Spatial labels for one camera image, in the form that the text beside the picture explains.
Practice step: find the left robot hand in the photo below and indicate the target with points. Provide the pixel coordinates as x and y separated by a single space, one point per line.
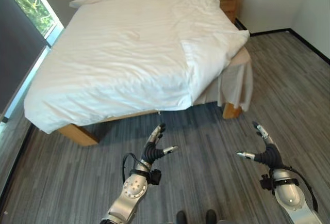
152 151

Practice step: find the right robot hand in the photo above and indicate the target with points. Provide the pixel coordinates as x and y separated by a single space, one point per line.
270 154

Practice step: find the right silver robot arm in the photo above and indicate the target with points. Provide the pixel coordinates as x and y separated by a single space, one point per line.
290 193

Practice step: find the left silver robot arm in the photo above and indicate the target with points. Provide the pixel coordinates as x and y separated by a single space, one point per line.
129 190

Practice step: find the beige bed skirt sheet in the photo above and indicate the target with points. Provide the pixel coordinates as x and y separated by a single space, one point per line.
238 79

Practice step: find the left dark robot foot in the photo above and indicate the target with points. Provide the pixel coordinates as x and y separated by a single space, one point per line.
181 217

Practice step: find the dark robot foot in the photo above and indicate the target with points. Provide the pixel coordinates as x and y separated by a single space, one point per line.
181 217
211 216

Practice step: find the right dark robot foot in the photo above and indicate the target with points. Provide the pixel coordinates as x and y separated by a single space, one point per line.
211 216

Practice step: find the white duvet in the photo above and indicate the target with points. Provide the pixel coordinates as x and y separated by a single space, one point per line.
123 53

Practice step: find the wooden nightstand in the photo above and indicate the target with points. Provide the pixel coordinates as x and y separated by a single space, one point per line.
229 2

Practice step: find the dark roller blind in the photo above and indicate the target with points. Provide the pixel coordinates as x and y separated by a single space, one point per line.
15 40

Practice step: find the wooden bed frame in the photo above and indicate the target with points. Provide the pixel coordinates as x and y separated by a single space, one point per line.
82 133

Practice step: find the window with white frame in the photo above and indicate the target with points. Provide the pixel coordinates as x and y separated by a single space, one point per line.
33 9

